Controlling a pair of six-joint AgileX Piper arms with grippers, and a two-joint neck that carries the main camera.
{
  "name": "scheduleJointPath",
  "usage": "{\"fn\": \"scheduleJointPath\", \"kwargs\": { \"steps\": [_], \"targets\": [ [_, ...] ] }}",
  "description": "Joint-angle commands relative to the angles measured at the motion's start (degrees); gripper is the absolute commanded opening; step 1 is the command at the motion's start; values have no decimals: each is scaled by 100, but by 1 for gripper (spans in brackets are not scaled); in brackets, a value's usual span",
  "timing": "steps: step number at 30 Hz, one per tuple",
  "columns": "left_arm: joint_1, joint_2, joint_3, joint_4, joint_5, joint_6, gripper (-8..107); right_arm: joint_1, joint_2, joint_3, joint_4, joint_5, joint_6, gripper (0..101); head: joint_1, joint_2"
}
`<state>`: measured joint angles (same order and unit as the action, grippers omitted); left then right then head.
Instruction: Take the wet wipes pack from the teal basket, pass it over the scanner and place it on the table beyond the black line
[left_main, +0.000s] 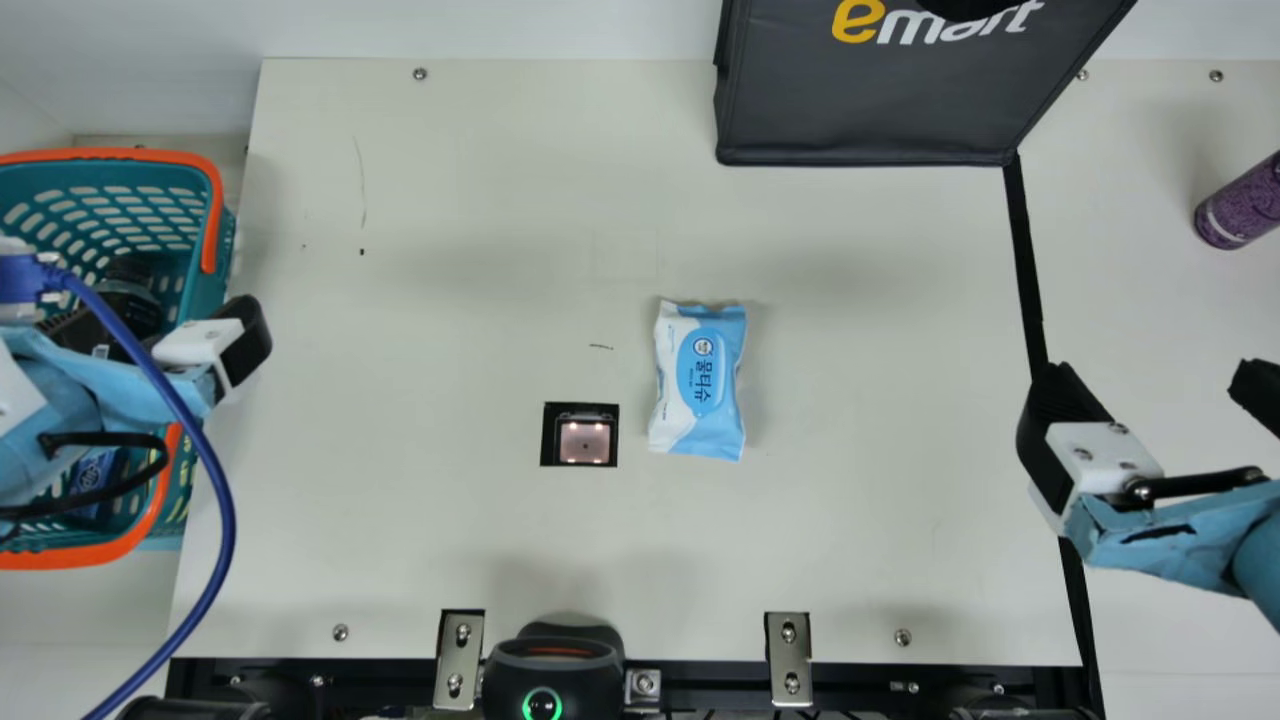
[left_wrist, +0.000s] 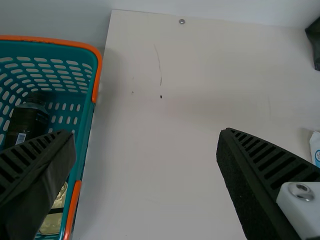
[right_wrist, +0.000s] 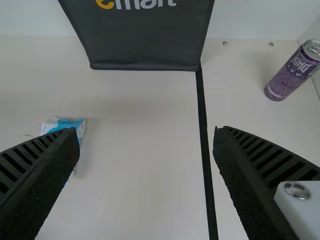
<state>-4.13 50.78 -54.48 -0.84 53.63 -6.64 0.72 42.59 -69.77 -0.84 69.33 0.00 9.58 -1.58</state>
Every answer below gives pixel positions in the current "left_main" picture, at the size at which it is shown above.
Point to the blue rectangular tin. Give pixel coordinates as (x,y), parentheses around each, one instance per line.
(97,478)

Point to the small square scanner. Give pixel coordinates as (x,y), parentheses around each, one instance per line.
(585,440)

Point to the blue and white wet wipes pack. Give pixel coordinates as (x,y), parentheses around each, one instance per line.
(697,380)

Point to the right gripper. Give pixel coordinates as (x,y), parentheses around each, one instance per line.
(1180,540)

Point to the black strip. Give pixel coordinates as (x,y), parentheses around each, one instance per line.
(1028,290)

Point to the purple can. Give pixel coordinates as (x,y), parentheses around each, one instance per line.
(1240,210)

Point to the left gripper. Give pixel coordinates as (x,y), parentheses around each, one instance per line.
(80,395)

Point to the dark grey bag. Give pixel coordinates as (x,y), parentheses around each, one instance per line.
(880,90)

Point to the teal shopping basket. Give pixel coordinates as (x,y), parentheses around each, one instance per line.
(110,205)

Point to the black device with green light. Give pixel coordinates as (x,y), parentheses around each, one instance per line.
(555,680)

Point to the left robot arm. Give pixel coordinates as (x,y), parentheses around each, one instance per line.
(190,710)

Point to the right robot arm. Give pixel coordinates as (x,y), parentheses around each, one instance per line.
(1020,713)

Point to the dark coffee bottle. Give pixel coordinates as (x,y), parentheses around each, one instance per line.
(130,300)

